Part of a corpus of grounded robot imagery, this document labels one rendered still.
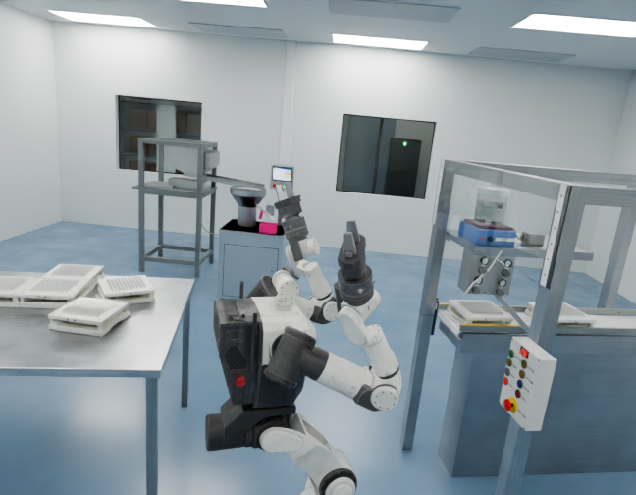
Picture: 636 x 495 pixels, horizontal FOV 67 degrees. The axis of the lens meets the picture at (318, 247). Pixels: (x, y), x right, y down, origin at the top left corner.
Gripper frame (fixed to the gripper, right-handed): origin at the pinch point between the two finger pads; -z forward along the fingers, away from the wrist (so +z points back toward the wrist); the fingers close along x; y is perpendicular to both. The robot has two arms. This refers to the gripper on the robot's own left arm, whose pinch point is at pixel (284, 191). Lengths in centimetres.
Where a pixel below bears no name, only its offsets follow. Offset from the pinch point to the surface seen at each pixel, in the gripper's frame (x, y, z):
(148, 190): -358, -137, -64
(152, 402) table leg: -57, 49, 64
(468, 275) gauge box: 20, -79, 60
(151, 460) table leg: -67, 52, 89
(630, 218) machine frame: 66, -183, 64
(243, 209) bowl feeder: -250, -171, -12
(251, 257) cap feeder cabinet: -241, -156, 36
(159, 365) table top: -50, 44, 51
